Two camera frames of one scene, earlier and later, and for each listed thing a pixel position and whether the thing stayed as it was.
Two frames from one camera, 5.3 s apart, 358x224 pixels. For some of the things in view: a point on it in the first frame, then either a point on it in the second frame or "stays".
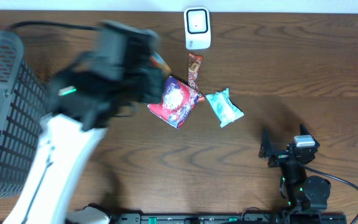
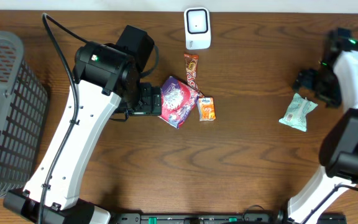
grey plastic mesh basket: x=14 y=103 stays
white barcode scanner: x=197 y=28 stays
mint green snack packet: x=225 y=110 -> x=295 y=116
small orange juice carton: x=158 y=61 -> x=206 y=109
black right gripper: x=279 y=157 -> x=333 y=99
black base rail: x=230 y=218 stays
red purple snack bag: x=179 y=99 stays
